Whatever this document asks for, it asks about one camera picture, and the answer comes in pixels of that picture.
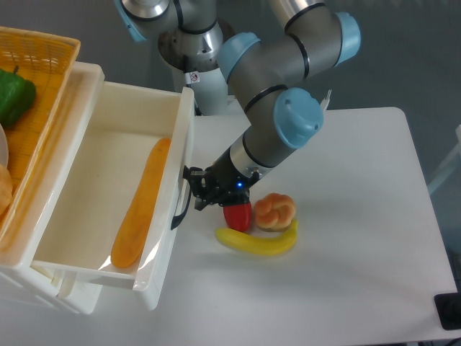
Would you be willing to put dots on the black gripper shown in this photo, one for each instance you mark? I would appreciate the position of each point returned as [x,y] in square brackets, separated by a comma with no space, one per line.
[227,185]

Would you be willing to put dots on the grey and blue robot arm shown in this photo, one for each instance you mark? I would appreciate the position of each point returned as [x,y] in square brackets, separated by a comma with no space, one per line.
[263,78]

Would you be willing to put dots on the white plastic drawer cabinet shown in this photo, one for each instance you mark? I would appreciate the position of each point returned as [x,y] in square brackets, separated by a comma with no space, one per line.
[23,281]

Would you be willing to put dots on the red bell pepper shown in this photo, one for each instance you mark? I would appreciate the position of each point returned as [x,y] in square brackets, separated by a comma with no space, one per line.
[238,217]

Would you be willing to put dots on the orange baguette bread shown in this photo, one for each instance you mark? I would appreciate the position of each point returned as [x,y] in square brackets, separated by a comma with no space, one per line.
[131,236]

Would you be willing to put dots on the knotted bread roll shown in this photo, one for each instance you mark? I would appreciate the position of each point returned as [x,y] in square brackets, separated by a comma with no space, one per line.
[274,212]

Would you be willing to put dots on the yellow banana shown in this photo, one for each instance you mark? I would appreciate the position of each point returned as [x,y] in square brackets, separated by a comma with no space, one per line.
[260,246]

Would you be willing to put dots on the round bread in basket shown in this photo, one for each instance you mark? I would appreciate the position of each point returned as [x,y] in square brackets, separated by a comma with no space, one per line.
[6,189]

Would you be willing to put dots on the orange wicker basket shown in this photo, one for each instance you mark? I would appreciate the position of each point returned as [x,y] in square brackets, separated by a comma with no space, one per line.
[46,60]

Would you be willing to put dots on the white plate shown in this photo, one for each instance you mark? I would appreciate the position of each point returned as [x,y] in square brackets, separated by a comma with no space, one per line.
[4,149]

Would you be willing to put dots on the green bell pepper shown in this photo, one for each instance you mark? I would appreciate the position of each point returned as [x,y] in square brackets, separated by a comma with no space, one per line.
[17,96]

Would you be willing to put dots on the black device at table edge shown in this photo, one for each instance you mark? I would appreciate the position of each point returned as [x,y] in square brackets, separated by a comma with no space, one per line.
[448,309]

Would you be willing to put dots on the white frame at right edge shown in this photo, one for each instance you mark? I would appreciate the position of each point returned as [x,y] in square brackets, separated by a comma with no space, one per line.
[449,165]

